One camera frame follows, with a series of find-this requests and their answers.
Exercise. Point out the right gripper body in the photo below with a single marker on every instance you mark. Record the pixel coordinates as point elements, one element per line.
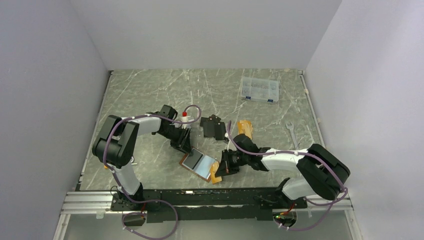
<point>233,160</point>

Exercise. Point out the single orange card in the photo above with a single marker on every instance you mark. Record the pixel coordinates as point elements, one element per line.
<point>213,170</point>

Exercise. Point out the brown leather card holder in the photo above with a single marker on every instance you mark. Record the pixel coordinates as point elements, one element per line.
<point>202,170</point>

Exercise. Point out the single black card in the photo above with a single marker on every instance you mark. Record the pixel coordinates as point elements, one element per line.
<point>192,159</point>

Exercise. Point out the clear plastic organizer box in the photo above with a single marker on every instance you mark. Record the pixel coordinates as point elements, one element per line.
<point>259,90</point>

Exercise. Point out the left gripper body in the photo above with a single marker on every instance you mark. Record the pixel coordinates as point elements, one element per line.
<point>176,135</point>

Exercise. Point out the silver open-end spanner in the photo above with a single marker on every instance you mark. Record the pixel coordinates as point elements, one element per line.
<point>290,127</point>

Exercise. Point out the aluminium rail frame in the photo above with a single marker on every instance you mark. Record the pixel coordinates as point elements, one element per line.
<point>98,203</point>

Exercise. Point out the orange card stack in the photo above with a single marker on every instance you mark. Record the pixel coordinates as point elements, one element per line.
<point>245,127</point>

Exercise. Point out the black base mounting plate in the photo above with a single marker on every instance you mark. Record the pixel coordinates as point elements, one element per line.
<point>259,203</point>

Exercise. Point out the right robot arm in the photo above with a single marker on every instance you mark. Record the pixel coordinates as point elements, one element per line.
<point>318,171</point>

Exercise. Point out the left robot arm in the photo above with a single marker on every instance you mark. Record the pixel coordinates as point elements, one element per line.
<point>115,144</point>

